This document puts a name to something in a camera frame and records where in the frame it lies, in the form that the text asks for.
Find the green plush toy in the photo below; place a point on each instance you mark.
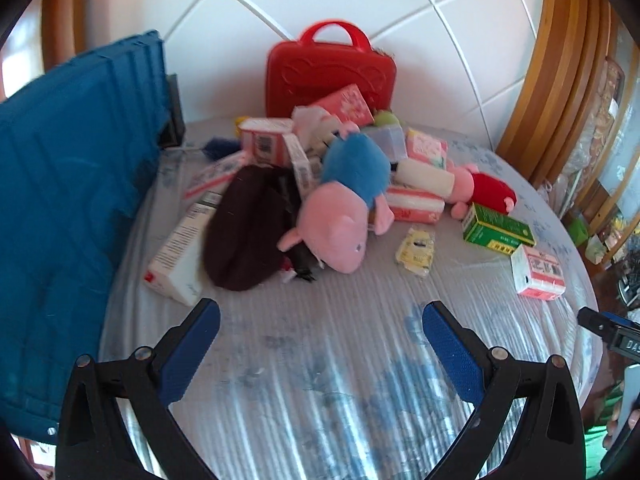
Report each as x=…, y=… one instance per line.
x=384, y=118

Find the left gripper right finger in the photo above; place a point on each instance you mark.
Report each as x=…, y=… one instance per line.
x=548, y=442

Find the yellow snack packet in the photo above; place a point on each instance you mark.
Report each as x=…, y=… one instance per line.
x=416, y=252

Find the black box behind crate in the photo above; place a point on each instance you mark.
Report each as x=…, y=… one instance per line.
x=173, y=133

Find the pink white medicine box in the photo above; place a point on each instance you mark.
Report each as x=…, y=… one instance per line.
x=537, y=274

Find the blue plastic crate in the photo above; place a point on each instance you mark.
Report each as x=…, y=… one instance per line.
x=79, y=152

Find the pink barcode box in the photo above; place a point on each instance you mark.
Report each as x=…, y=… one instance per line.
x=263, y=138

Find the white barcode box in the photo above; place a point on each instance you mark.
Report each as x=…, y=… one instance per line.
x=306, y=171

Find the white roll on pile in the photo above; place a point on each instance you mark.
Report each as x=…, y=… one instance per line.
x=426, y=177

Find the pink patterned box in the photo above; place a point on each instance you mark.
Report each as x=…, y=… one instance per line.
x=426, y=148

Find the green medicine box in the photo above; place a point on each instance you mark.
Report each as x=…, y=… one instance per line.
x=484, y=227

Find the pig plush blue shirt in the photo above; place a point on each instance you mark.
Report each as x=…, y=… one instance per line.
x=349, y=202

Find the white sweat patch box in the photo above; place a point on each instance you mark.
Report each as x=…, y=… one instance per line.
x=175, y=271

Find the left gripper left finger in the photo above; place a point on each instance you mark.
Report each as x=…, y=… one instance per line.
x=93, y=442

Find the red plastic carry case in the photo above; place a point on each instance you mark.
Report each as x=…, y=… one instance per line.
x=328, y=56

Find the pink floral tissue pack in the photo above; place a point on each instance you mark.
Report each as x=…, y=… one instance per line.
x=348, y=105

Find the pig plush red dress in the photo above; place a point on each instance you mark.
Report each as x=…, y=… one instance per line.
x=471, y=186

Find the dark maroon plush pouch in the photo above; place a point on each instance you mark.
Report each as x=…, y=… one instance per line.
x=240, y=248

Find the pink white flat pack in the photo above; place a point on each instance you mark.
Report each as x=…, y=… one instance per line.
x=217, y=175

